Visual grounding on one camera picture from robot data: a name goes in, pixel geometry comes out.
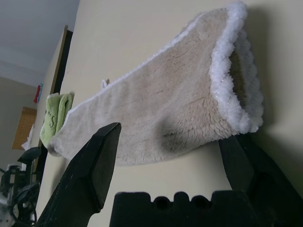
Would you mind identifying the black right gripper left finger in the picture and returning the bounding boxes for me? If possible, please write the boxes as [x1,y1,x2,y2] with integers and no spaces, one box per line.
[36,122,122,227]

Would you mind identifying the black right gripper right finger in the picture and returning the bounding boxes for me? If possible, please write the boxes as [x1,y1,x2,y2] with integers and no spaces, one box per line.
[219,134,303,227]

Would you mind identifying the beige towel with white trim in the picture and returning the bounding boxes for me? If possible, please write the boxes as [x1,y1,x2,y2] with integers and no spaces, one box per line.
[47,1,265,167]

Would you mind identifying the folded green towel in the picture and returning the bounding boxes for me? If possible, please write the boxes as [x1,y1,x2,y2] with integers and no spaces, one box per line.
[39,91,75,145]

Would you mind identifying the brown wooden board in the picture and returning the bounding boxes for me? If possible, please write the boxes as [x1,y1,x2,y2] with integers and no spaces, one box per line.
[11,106,36,150]

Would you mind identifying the red and blue wall item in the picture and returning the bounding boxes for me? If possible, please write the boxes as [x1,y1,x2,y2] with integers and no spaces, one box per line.
[33,82,45,104]

